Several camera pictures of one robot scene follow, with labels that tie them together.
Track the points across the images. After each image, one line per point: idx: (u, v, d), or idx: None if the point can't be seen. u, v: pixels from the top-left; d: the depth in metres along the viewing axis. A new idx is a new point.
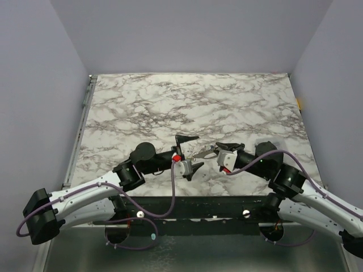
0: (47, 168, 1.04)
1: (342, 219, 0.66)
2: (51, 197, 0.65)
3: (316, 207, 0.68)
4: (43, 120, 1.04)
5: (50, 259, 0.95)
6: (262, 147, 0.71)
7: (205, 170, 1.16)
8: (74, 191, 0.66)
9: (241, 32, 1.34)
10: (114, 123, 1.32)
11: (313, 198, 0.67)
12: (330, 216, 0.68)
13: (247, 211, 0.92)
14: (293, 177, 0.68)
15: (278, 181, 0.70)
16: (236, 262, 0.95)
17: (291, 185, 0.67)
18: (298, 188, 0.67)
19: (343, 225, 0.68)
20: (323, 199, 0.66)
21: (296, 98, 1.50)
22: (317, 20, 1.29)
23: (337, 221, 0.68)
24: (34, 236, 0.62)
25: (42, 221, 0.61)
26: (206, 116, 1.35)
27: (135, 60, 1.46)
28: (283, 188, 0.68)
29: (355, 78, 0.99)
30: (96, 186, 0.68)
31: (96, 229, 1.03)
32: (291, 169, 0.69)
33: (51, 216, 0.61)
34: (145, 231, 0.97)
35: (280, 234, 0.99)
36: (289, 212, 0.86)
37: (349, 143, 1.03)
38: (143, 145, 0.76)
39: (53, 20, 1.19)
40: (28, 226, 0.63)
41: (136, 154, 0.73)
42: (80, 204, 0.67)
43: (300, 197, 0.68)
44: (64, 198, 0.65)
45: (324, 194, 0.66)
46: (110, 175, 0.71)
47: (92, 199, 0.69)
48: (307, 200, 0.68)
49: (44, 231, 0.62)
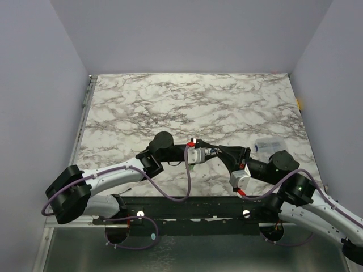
0: (47, 168, 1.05)
1: (348, 229, 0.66)
2: (84, 173, 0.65)
3: (323, 216, 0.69)
4: (43, 120, 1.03)
5: (50, 259, 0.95)
6: (279, 156, 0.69)
7: (205, 170, 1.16)
8: (104, 170, 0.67)
9: (241, 32, 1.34)
10: (114, 123, 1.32)
11: (321, 208, 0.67)
12: (337, 226, 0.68)
13: (247, 211, 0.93)
14: (304, 187, 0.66)
15: (287, 189, 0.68)
16: (236, 262, 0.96)
17: (301, 194, 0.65)
18: (308, 199, 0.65)
19: (349, 236, 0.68)
20: (331, 209, 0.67)
21: (296, 97, 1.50)
22: (317, 20, 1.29)
23: (342, 231, 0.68)
24: (64, 212, 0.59)
25: (76, 196, 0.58)
26: (206, 116, 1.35)
27: (135, 60, 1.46)
28: (292, 198, 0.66)
29: (356, 77, 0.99)
30: (123, 168, 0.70)
31: (97, 229, 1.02)
32: (302, 177, 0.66)
33: (86, 191, 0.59)
34: (144, 231, 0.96)
35: (280, 234, 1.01)
36: (290, 215, 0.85)
37: (350, 143, 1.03)
38: (160, 134, 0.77)
39: (52, 20, 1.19)
40: (56, 204, 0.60)
41: (156, 143, 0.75)
42: (108, 184, 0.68)
43: (309, 206, 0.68)
44: (97, 175, 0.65)
45: (333, 205, 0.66)
46: (134, 161, 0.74)
47: (118, 182, 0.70)
48: (314, 209, 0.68)
49: (75, 207, 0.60)
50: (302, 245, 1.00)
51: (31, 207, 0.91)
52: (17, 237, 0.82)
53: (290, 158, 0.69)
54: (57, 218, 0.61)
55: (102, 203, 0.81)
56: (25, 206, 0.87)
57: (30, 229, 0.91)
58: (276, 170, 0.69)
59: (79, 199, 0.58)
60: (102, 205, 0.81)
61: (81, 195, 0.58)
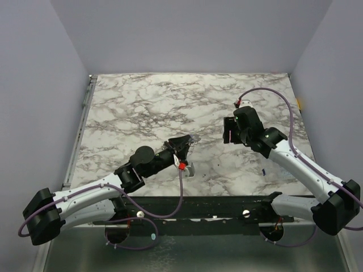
0: (47, 168, 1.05)
1: (309, 178, 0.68)
2: (55, 197, 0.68)
3: (288, 166, 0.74)
4: (43, 120, 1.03)
5: (50, 260, 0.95)
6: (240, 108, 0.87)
7: (205, 170, 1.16)
8: (76, 192, 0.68)
9: (240, 32, 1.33)
10: (114, 123, 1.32)
11: (283, 154, 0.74)
12: (301, 177, 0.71)
13: (247, 211, 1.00)
14: (270, 134, 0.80)
15: (257, 139, 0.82)
16: (236, 262, 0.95)
17: (266, 140, 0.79)
18: (271, 144, 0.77)
19: (312, 188, 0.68)
20: (294, 157, 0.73)
21: (296, 97, 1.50)
22: (317, 19, 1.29)
23: (308, 184, 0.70)
24: (36, 234, 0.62)
25: (46, 220, 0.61)
26: (206, 116, 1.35)
27: (135, 60, 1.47)
28: (261, 144, 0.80)
29: (356, 76, 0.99)
30: (98, 187, 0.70)
31: (96, 229, 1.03)
32: (273, 131, 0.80)
33: (55, 217, 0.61)
34: (146, 230, 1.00)
35: (280, 234, 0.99)
36: (278, 200, 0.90)
37: (350, 143, 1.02)
38: (142, 148, 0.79)
39: (52, 20, 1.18)
40: (29, 227, 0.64)
41: (136, 157, 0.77)
42: (82, 204, 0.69)
43: (274, 153, 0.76)
44: (68, 198, 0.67)
45: (295, 152, 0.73)
46: (112, 178, 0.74)
47: (92, 202, 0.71)
48: (279, 157, 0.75)
49: (46, 231, 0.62)
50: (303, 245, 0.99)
51: None
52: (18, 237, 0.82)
53: (248, 107, 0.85)
54: (32, 239, 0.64)
55: (89, 213, 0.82)
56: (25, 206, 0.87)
57: None
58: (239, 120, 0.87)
59: (48, 224, 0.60)
60: (90, 216, 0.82)
61: (50, 219, 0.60)
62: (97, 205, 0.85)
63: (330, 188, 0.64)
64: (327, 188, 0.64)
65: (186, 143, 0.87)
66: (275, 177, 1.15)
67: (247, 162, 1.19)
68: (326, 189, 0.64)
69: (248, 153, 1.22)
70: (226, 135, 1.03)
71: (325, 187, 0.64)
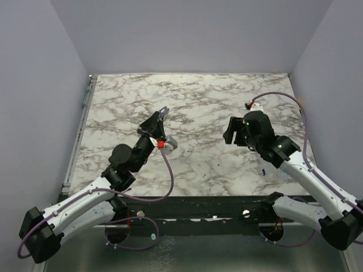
0: (47, 168, 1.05)
1: (322, 194, 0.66)
2: (45, 214, 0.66)
3: (300, 179, 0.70)
4: (43, 121, 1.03)
5: (49, 260, 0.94)
6: (250, 114, 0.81)
7: (205, 170, 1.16)
8: (66, 204, 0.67)
9: (240, 32, 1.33)
10: (114, 123, 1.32)
11: (297, 168, 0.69)
12: (312, 192, 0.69)
13: (247, 211, 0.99)
14: (283, 145, 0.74)
15: (269, 148, 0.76)
16: (236, 262, 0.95)
17: (279, 151, 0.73)
18: (285, 156, 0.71)
19: (324, 204, 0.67)
20: (308, 171, 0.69)
21: (295, 97, 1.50)
22: (317, 19, 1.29)
23: (319, 199, 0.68)
24: (36, 253, 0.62)
25: (40, 238, 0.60)
26: (205, 116, 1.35)
27: (135, 60, 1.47)
28: (271, 154, 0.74)
29: (356, 76, 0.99)
30: (87, 194, 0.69)
31: (96, 229, 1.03)
32: (286, 140, 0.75)
33: (49, 234, 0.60)
34: (145, 232, 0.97)
35: (280, 234, 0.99)
36: (282, 205, 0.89)
37: (350, 143, 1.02)
38: (117, 148, 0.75)
39: (52, 20, 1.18)
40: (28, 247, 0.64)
41: (115, 158, 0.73)
42: (75, 215, 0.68)
43: (286, 165, 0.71)
44: (58, 212, 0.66)
45: (309, 166, 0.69)
46: (100, 181, 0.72)
47: (85, 209, 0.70)
48: (292, 170, 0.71)
49: (45, 247, 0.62)
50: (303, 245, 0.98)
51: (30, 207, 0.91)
52: (18, 237, 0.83)
53: (260, 114, 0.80)
54: (33, 258, 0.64)
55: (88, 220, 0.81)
56: (25, 207, 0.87)
57: None
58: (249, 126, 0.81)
59: (44, 242, 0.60)
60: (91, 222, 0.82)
61: (45, 236, 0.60)
62: (95, 209, 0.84)
63: (344, 207, 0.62)
64: (341, 207, 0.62)
65: (157, 121, 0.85)
66: (275, 177, 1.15)
67: (247, 162, 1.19)
68: (340, 208, 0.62)
69: (248, 153, 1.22)
70: (228, 135, 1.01)
71: (339, 206, 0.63)
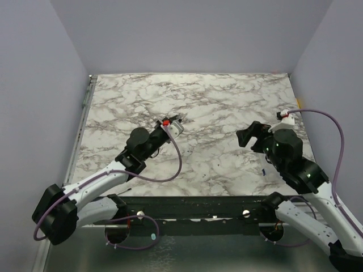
0: (47, 168, 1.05)
1: (345, 233, 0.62)
2: (66, 190, 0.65)
3: (323, 212, 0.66)
4: (43, 120, 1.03)
5: (50, 259, 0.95)
6: (282, 133, 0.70)
7: (205, 170, 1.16)
8: (85, 182, 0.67)
9: (240, 32, 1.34)
10: (114, 123, 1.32)
11: (323, 202, 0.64)
12: (333, 226, 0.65)
13: (247, 211, 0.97)
14: (312, 174, 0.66)
15: (295, 174, 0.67)
16: (236, 262, 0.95)
17: (307, 181, 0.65)
18: (313, 188, 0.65)
19: (343, 240, 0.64)
20: (334, 207, 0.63)
21: (296, 98, 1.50)
22: (318, 19, 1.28)
23: (339, 234, 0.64)
24: (57, 230, 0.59)
25: (62, 213, 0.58)
26: (206, 116, 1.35)
27: (135, 60, 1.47)
28: (298, 182, 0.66)
29: (356, 76, 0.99)
30: (104, 174, 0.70)
31: (96, 229, 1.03)
32: (314, 166, 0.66)
33: (72, 207, 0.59)
34: (144, 232, 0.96)
35: (279, 234, 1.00)
36: (286, 213, 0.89)
37: (350, 142, 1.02)
38: (135, 131, 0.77)
39: (52, 20, 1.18)
40: (45, 228, 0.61)
41: (133, 140, 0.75)
42: (93, 194, 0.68)
43: (311, 196, 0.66)
44: (79, 188, 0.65)
45: (337, 202, 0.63)
46: (114, 164, 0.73)
47: (102, 189, 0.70)
48: (316, 202, 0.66)
49: (66, 224, 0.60)
50: (303, 245, 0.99)
51: (30, 207, 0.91)
52: (18, 237, 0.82)
53: (292, 135, 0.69)
54: (50, 239, 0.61)
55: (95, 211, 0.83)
56: (25, 207, 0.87)
57: (29, 230, 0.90)
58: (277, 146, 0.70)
59: (66, 217, 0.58)
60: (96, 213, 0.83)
61: (67, 211, 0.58)
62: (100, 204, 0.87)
63: None
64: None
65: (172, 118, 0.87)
66: (275, 177, 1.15)
67: (247, 162, 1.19)
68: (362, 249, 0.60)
69: (248, 153, 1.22)
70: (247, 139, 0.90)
71: (361, 247, 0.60)
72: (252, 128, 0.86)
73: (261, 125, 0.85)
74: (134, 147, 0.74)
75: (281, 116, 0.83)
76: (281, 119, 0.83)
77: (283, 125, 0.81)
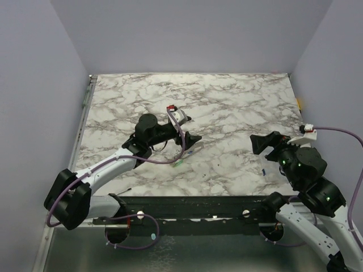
0: (47, 168, 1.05)
1: (354, 255, 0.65)
2: (77, 174, 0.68)
3: (334, 233, 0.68)
4: (43, 120, 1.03)
5: (50, 260, 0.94)
6: (305, 153, 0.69)
7: (205, 170, 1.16)
8: (97, 166, 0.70)
9: (240, 32, 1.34)
10: (114, 123, 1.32)
11: (338, 225, 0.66)
12: (342, 248, 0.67)
13: (247, 210, 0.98)
14: (331, 197, 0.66)
15: (313, 194, 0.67)
16: (236, 262, 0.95)
17: (325, 203, 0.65)
18: (330, 212, 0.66)
19: (349, 259, 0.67)
20: (347, 230, 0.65)
21: (296, 97, 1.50)
22: (318, 19, 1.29)
23: (347, 255, 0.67)
24: (70, 213, 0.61)
25: (77, 196, 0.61)
26: (206, 116, 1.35)
27: (135, 60, 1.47)
28: (315, 202, 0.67)
29: (357, 76, 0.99)
30: (114, 160, 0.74)
31: (96, 228, 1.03)
32: (332, 188, 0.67)
33: (86, 189, 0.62)
34: (144, 232, 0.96)
35: (280, 234, 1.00)
36: (287, 217, 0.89)
37: (349, 142, 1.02)
38: (143, 117, 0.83)
39: (52, 20, 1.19)
40: (58, 212, 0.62)
41: (141, 125, 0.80)
42: (104, 178, 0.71)
43: (326, 218, 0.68)
44: (92, 172, 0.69)
45: (351, 227, 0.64)
46: (122, 151, 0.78)
47: (112, 174, 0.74)
48: (330, 224, 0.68)
49: (80, 208, 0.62)
50: (302, 246, 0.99)
51: (30, 207, 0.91)
52: (18, 237, 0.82)
53: (316, 156, 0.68)
54: (64, 224, 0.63)
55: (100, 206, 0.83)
56: (25, 207, 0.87)
57: (29, 230, 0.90)
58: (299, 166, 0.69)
59: (81, 199, 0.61)
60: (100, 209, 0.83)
61: (83, 193, 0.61)
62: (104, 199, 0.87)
63: None
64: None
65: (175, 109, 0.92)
66: (275, 177, 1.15)
67: (247, 162, 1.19)
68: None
69: (248, 153, 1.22)
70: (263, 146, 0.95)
71: None
72: (271, 138, 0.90)
73: (280, 136, 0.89)
74: (142, 134, 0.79)
75: (303, 130, 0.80)
76: (304, 132, 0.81)
77: (304, 140, 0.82)
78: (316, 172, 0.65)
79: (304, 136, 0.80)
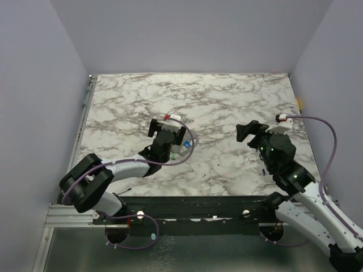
0: (47, 168, 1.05)
1: (335, 229, 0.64)
2: (102, 161, 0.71)
3: (314, 211, 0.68)
4: (43, 120, 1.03)
5: (50, 259, 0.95)
6: (277, 138, 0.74)
7: (205, 170, 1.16)
8: (121, 160, 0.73)
9: (240, 33, 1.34)
10: (114, 123, 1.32)
11: (311, 200, 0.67)
12: (325, 224, 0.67)
13: (247, 211, 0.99)
14: (300, 176, 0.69)
15: (284, 176, 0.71)
16: (235, 262, 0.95)
17: (295, 182, 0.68)
18: (300, 188, 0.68)
19: (334, 237, 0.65)
20: (322, 204, 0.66)
21: (295, 97, 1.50)
22: (317, 20, 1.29)
23: (330, 232, 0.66)
24: (87, 194, 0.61)
25: (101, 178, 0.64)
26: (206, 116, 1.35)
27: (135, 61, 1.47)
28: (286, 183, 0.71)
29: (356, 76, 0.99)
30: (133, 160, 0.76)
31: (96, 228, 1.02)
32: (300, 169, 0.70)
33: (109, 173, 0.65)
34: (144, 232, 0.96)
35: (279, 234, 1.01)
36: (286, 213, 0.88)
37: (349, 142, 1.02)
38: (162, 131, 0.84)
39: (52, 20, 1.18)
40: (75, 193, 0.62)
41: (159, 140, 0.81)
42: (121, 173, 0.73)
43: (300, 196, 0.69)
44: (115, 163, 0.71)
45: (324, 199, 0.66)
46: (138, 155, 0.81)
47: (126, 173, 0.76)
48: (305, 202, 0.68)
49: (98, 190, 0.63)
50: (302, 246, 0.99)
51: (30, 207, 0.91)
52: (17, 237, 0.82)
53: (287, 141, 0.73)
54: (76, 205, 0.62)
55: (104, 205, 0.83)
56: (25, 207, 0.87)
57: (29, 230, 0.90)
58: (271, 151, 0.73)
59: (105, 181, 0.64)
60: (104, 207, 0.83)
61: (106, 175, 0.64)
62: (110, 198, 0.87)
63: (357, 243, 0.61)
64: (354, 243, 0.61)
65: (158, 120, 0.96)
66: None
67: (247, 162, 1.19)
68: (353, 244, 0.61)
69: (248, 153, 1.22)
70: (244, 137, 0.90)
71: (351, 242, 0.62)
72: (249, 127, 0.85)
73: (258, 125, 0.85)
74: (158, 148, 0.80)
75: (279, 119, 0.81)
76: (279, 122, 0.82)
77: (282, 128, 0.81)
78: (286, 154, 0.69)
79: (279, 125, 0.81)
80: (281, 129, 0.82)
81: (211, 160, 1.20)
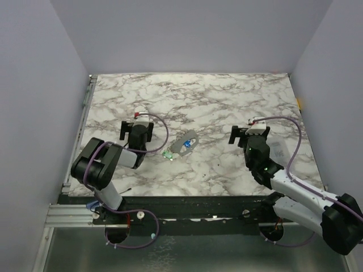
0: (47, 168, 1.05)
1: (305, 198, 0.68)
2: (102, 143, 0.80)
3: (289, 192, 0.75)
4: (43, 120, 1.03)
5: (50, 259, 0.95)
6: (254, 140, 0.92)
7: (205, 170, 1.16)
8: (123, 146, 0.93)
9: (240, 33, 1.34)
10: (114, 123, 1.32)
11: (281, 181, 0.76)
12: (301, 200, 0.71)
13: (247, 210, 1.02)
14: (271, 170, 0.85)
15: (260, 171, 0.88)
16: (235, 262, 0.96)
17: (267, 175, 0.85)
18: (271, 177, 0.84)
19: (312, 208, 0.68)
20: (290, 182, 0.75)
21: (296, 97, 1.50)
22: (318, 20, 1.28)
23: (308, 205, 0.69)
24: (105, 168, 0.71)
25: (113, 152, 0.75)
26: (206, 116, 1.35)
27: (135, 61, 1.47)
28: (262, 178, 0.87)
29: (356, 76, 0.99)
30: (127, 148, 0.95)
31: (96, 228, 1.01)
32: (274, 166, 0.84)
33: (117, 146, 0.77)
34: (144, 231, 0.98)
35: (279, 234, 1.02)
36: (282, 205, 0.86)
37: (349, 142, 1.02)
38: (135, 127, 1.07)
39: (52, 20, 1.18)
40: (94, 170, 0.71)
41: (134, 132, 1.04)
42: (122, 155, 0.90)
43: (275, 183, 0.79)
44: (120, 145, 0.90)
45: (290, 177, 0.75)
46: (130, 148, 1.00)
47: (123, 158, 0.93)
48: (281, 187, 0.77)
49: (113, 164, 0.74)
50: (302, 246, 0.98)
51: (30, 207, 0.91)
52: (17, 237, 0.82)
53: (262, 141, 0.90)
54: (98, 182, 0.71)
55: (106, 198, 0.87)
56: (25, 207, 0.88)
57: (29, 230, 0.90)
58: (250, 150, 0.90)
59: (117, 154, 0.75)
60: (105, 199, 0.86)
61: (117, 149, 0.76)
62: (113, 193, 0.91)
63: (325, 203, 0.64)
64: (323, 203, 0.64)
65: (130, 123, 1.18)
66: None
67: None
68: (323, 204, 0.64)
69: None
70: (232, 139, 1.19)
71: (320, 204, 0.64)
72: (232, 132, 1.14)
73: (238, 129, 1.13)
74: (136, 138, 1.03)
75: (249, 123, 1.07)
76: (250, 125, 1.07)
77: (254, 130, 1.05)
78: (261, 153, 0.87)
79: (252, 127, 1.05)
80: (254, 130, 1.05)
81: (211, 160, 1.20)
